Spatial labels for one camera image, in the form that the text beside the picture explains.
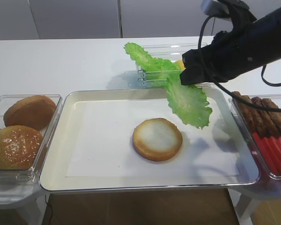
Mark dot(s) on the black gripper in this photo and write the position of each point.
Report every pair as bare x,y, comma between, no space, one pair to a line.
224,58

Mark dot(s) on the green lettuce leaf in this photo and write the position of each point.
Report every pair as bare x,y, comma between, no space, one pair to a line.
189,103

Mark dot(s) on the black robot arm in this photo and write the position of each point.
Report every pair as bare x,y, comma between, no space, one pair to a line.
252,43

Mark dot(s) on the clear box with lettuce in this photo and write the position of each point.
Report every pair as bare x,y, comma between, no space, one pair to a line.
171,52

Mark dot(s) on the yellow cheese slice back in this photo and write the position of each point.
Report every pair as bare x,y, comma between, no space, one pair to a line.
181,64

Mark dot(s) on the brown patty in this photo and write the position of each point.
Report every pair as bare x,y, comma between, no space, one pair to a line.
268,125
252,119
275,116

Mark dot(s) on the bottom bun on tray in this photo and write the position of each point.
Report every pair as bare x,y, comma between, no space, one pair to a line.
157,139

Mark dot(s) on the clear box with patties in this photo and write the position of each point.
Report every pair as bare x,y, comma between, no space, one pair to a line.
250,140

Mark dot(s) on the cream serving tray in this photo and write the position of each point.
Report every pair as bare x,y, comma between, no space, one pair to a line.
54,177

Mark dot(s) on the white paper sheet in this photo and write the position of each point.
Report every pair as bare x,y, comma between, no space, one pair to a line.
104,143

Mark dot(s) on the plain bun in box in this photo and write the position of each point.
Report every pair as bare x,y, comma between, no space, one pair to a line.
35,112

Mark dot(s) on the clear box with buns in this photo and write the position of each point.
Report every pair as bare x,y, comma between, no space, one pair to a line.
29,175

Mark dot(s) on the sesame bun right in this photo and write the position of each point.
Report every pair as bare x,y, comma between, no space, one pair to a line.
18,147

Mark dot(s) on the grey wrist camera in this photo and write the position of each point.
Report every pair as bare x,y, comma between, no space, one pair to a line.
214,8

